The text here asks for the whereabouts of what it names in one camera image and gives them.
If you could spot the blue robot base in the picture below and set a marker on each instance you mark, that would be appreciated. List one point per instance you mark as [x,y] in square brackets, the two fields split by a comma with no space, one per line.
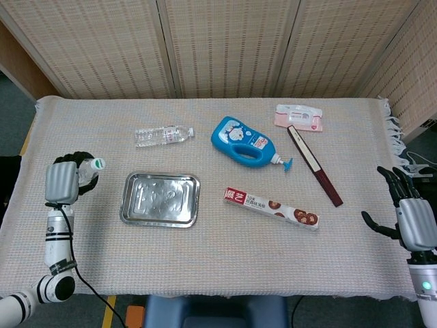
[218,312]

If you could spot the clear bottle red label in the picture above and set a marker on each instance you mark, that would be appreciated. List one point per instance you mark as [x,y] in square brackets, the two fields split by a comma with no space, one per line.
[160,136]

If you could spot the right black grey robot hand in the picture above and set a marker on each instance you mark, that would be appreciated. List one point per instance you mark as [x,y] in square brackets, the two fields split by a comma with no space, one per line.
[416,222]

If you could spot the pink wet wipes pack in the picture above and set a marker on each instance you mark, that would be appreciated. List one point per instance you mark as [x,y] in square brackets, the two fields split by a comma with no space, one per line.
[300,118]

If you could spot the stainless steel rectangular tray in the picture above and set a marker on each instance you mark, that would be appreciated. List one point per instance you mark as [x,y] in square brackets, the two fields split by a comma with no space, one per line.
[160,200]

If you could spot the white baking paper box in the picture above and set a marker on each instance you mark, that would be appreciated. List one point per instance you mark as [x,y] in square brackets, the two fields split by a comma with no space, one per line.
[259,203]

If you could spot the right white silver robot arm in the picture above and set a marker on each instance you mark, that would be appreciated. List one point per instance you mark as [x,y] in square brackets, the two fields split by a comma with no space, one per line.
[425,290]

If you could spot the beige woven tablecloth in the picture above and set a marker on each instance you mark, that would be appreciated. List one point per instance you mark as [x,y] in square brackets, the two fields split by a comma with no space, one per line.
[218,259]

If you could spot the blue pump detergent bottle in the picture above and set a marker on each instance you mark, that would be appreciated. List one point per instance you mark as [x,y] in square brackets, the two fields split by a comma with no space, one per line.
[235,136]

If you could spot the left black grey robot hand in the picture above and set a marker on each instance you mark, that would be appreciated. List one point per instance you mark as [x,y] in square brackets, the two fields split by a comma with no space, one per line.
[60,182]

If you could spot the small clear jar green lid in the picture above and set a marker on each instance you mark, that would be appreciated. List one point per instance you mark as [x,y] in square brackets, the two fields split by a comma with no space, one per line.
[89,170]

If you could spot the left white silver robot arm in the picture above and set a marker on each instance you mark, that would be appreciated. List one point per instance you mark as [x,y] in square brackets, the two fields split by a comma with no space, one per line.
[58,246]

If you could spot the orange floor object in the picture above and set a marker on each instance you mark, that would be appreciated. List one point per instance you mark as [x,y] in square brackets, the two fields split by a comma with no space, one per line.
[136,316]

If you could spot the woven folding screen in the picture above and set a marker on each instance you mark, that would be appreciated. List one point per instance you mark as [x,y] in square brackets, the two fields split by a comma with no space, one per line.
[225,48]

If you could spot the long dark red box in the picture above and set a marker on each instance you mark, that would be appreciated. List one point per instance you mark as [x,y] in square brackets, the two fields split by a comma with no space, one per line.
[314,164]

